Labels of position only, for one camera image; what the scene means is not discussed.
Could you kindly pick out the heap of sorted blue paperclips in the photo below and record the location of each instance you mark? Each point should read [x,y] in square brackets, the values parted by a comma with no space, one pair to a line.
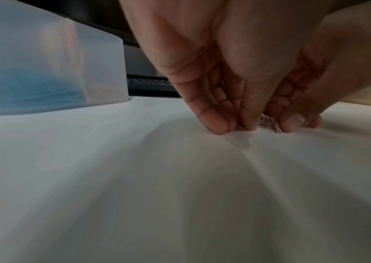
[26,90]

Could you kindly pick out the black keyboard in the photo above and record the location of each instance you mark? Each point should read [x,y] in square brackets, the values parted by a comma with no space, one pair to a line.
[149,86]

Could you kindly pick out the person's right hand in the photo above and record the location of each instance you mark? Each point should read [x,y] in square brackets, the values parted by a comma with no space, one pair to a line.
[344,56]

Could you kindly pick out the person's left hand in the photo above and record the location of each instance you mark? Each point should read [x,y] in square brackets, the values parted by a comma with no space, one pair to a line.
[211,46]

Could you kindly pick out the translucent plastic divided container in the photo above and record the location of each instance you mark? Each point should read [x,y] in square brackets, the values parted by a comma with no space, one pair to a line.
[26,51]

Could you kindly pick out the pile of blue pink paperclips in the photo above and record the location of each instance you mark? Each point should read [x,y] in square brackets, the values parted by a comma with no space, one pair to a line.
[269,122]

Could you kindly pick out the pink paper clips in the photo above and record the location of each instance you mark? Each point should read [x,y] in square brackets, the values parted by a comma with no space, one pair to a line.
[105,93]

